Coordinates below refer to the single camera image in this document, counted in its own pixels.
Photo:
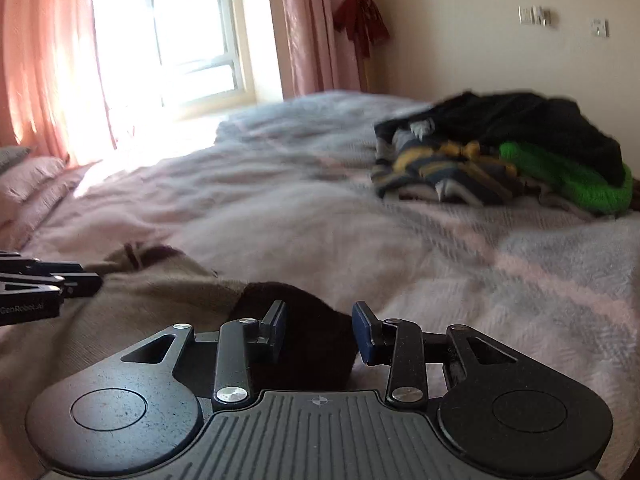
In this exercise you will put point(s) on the striped navy yellow garment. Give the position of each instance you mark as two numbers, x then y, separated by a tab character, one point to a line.
440	170

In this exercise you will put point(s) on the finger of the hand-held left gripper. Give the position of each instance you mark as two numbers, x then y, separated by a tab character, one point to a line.
50	267
82	285

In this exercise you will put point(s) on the red garment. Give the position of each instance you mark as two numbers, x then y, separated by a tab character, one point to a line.
362	20

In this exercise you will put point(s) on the green knit garment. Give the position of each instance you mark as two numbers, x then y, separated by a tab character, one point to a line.
575	180

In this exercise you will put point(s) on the bed with pink duvet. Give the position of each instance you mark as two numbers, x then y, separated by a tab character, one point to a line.
400	260

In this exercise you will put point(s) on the brown and grey sweater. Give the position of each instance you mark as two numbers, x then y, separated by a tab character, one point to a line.
150	300

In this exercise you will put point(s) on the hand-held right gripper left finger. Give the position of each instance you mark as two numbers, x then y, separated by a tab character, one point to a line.
280	330

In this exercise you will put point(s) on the white wall socket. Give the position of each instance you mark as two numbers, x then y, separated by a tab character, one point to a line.
526	15

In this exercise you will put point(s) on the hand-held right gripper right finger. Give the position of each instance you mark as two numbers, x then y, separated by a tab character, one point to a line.
362	332

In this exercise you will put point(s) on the grey green cushion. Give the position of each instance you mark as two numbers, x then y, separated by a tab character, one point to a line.
12	156

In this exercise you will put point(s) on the window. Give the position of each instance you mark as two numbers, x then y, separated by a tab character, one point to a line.
190	35

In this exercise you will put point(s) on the pink pillow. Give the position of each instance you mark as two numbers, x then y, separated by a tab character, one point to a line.
35	210
30	177

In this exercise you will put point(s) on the black garment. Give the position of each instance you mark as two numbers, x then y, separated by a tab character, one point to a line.
540	120

